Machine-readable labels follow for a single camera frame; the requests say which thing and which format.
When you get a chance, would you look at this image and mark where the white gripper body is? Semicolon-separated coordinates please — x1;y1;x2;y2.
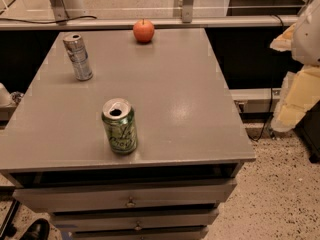
291;0;320;66

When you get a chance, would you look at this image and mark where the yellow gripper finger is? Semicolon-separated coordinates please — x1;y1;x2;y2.
271;65;320;132
270;24;296;52

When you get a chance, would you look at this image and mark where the red apple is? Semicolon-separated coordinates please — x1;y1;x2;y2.
133;19;155;43

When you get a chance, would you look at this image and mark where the green soda can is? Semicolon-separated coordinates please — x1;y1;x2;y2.
101;98;138;154

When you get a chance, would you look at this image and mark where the silver redbull can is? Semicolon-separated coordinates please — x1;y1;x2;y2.
63;33;93;81

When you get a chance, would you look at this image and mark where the grey drawer cabinet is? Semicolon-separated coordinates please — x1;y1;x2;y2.
0;29;254;240

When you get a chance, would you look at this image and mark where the white object at left edge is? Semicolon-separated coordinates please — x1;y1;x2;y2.
0;83;12;107

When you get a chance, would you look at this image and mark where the black cable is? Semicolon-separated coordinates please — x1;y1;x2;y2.
0;15;98;25

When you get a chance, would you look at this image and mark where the metal railing frame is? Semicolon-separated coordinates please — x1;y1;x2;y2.
0;0;312;30

